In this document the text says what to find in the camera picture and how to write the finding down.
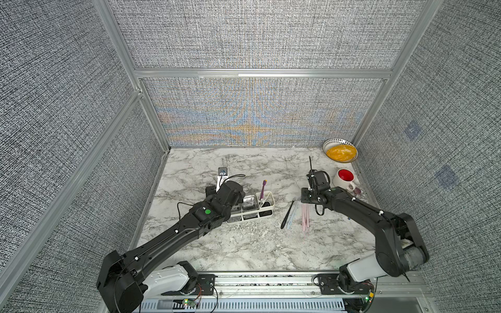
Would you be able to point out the cream toothbrush holder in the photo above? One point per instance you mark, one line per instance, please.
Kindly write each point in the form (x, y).
(266, 210)

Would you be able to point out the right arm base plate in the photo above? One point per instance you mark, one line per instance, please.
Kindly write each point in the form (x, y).
(330, 285)

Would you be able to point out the light blue toothbrush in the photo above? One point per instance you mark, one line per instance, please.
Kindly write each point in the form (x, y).
(292, 214)

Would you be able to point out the clear plastic cup right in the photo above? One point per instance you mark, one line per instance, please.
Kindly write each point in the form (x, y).
(250, 203)

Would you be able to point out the purple toothbrush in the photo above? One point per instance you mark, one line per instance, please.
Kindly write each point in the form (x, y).
(263, 189)

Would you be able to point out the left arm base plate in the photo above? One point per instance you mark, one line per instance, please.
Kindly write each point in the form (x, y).
(204, 286)

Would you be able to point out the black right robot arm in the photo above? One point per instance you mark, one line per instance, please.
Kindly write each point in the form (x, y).
(399, 246)

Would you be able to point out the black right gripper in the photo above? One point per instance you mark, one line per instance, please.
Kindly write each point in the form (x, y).
(303, 192)

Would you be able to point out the patterned white bowl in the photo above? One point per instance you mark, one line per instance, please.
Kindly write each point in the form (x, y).
(334, 142)

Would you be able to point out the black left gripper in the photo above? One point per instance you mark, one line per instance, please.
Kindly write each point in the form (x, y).
(211, 192)

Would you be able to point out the black toothbrush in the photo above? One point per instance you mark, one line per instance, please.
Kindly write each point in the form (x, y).
(284, 221)

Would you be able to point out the white vented cable duct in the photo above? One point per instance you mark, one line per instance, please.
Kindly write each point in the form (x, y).
(247, 305)

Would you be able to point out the white mug red inside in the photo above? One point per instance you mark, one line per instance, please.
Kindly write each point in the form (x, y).
(344, 179)

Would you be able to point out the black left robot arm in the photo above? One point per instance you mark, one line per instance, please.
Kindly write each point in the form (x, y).
(125, 279)

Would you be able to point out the pink toothbrush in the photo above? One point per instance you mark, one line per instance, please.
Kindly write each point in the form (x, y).
(306, 217)
(302, 216)

